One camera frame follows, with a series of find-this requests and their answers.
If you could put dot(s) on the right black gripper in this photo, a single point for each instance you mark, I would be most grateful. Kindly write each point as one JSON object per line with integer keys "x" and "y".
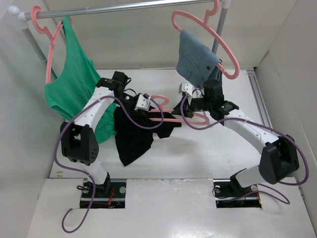
{"x": 187, "y": 113}

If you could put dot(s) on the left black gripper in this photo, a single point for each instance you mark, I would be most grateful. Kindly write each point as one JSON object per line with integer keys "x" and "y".
{"x": 136, "y": 96}

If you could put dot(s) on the black t shirt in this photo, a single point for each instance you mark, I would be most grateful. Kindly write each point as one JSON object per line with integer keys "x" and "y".
{"x": 132, "y": 141}

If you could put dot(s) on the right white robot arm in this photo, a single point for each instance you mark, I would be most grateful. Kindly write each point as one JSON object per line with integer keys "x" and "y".
{"x": 278, "y": 152}

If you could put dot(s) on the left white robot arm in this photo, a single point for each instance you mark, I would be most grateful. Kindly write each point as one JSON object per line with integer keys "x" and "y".
{"x": 79, "y": 138}

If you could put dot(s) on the pink hanger with denim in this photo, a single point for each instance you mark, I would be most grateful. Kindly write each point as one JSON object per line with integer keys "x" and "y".
{"x": 218, "y": 37}

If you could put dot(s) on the blue denim garment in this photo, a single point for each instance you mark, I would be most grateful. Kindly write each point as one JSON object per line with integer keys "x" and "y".
{"x": 197, "y": 63}

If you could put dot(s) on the green tank top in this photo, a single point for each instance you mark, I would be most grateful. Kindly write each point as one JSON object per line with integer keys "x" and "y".
{"x": 72, "y": 90}

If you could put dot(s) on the metal clothes rack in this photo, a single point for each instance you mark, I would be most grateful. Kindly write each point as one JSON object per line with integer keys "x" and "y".
{"x": 23, "y": 17}

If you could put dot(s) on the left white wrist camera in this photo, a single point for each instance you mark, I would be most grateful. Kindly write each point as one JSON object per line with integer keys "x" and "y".
{"x": 143, "y": 102}

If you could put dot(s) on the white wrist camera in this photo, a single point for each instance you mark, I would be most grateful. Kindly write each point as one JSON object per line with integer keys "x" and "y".
{"x": 143, "y": 102}
{"x": 187, "y": 89}

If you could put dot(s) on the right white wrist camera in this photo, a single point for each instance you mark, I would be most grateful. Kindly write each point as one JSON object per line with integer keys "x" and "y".
{"x": 187, "y": 89}

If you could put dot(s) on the aluminium rail right side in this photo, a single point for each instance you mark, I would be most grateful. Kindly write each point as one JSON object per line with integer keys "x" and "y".
{"x": 259, "y": 98}

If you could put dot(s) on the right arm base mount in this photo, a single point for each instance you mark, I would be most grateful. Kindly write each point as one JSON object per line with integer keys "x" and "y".
{"x": 229, "y": 195}

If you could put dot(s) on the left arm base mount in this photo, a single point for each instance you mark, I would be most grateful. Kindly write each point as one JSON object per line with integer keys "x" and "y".
{"x": 111, "y": 198}

